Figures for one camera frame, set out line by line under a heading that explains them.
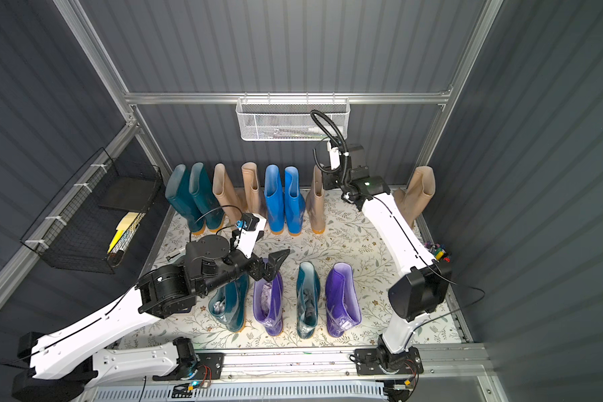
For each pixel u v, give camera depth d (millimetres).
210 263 423
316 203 854
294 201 832
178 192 841
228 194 904
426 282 439
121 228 725
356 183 566
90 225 725
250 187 953
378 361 722
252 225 490
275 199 839
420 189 857
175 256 960
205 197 805
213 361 754
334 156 690
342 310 590
